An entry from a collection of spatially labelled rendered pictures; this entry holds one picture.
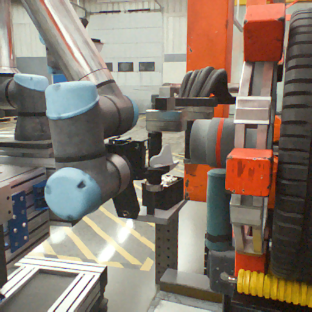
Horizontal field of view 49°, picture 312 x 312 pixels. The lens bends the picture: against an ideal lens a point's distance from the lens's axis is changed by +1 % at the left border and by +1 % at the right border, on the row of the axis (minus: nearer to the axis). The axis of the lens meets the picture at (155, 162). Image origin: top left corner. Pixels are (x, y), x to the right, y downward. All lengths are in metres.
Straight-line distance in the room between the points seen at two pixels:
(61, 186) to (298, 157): 0.39
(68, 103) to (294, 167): 0.39
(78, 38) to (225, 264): 0.98
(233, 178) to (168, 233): 1.15
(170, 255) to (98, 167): 1.32
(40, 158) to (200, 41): 0.75
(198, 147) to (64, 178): 0.52
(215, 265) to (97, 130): 0.95
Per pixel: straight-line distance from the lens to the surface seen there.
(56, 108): 0.49
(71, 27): 0.64
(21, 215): 1.17
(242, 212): 0.72
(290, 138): 0.63
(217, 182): 1.08
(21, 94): 1.30
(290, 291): 0.93
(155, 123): 0.81
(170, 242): 1.75
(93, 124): 0.49
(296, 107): 0.64
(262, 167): 0.60
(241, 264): 1.01
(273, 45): 0.75
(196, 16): 1.44
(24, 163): 1.32
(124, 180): 0.57
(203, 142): 0.91
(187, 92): 0.77
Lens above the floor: 1.00
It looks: 12 degrees down
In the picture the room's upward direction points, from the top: straight up
